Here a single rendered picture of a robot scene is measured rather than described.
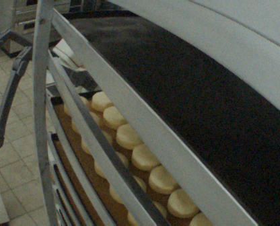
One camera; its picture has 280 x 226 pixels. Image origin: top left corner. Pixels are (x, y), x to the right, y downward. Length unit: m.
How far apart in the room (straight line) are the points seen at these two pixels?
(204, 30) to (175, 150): 0.08
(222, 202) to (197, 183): 0.03
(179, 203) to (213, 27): 0.29
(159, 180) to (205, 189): 0.26
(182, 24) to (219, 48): 0.03
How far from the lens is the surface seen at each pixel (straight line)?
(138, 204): 0.28
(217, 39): 0.16
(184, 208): 0.41
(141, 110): 0.24
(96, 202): 0.40
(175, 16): 0.19
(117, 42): 0.43
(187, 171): 0.20
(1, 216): 2.09
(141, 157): 0.47
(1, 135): 1.38
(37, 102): 0.62
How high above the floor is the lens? 1.81
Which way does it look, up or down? 31 degrees down
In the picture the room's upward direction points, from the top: 10 degrees clockwise
